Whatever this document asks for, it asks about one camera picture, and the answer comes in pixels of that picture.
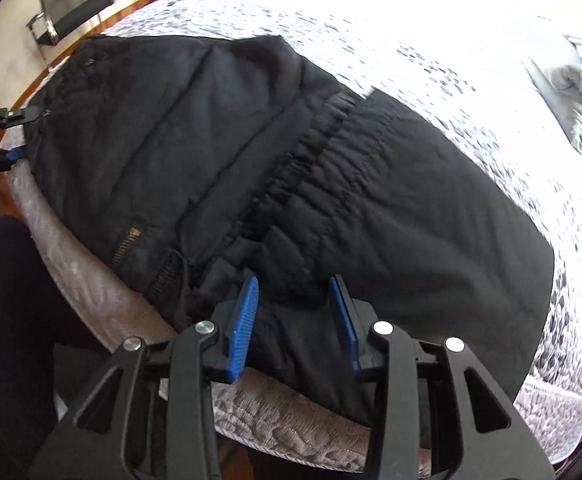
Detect black pants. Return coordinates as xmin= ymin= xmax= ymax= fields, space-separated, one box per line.
xmin=24 ymin=36 xmax=553 ymax=424

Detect light blue pillow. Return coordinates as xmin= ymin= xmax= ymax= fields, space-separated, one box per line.
xmin=526 ymin=32 xmax=582 ymax=155

